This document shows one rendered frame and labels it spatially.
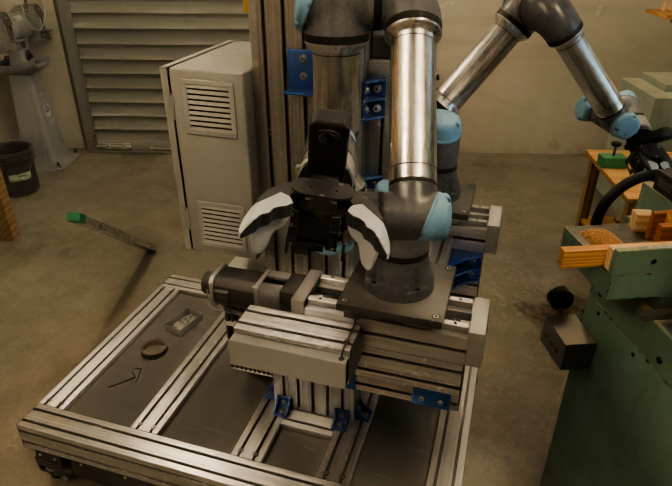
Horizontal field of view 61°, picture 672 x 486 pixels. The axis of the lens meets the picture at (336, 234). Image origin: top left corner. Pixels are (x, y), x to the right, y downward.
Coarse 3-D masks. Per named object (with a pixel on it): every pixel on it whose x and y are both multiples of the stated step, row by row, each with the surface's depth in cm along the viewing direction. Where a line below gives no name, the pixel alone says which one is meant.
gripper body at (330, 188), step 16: (304, 176) 74; (320, 176) 69; (304, 192) 65; (320, 192) 65; (336, 192) 66; (352, 192) 67; (304, 208) 65; (320, 208) 65; (336, 208) 65; (304, 224) 67; (320, 224) 67; (336, 224) 66; (288, 240) 67; (304, 240) 68; (320, 240) 68; (336, 240) 67
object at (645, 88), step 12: (648, 12) 321; (660, 12) 312; (648, 72) 331; (660, 72) 331; (624, 84) 333; (636, 84) 323; (648, 84) 323; (660, 84) 313; (636, 96) 319; (648, 96) 306; (660, 96) 301; (648, 108) 306; (660, 108) 301; (648, 120) 305; (660, 120) 304; (624, 144) 332; (660, 144) 310; (600, 180) 364; (600, 192) 363; (612, 204) 346
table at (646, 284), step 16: (624, 224) 133; (576, 240) 127; (624, 240) 126; (640, 240) 126; (592, 272) 121; (608, 272) 115; (608, 288) 116; (624, 288) 116; (640, 288) 116; (656, 288) 117
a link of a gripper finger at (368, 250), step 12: (360, 204) 65; (348, 216) 63; (360, 216) 62; (372, 216) 63; (348, 228) 66; (360, 228) 62; (372, 228) 60; (384, 228) 61; (360, 240) 64; (372, 240) 60; (384, 240) 59; (360, 252) 65; (372, 252) 62; (384, 252) 58; (372, 264) 63
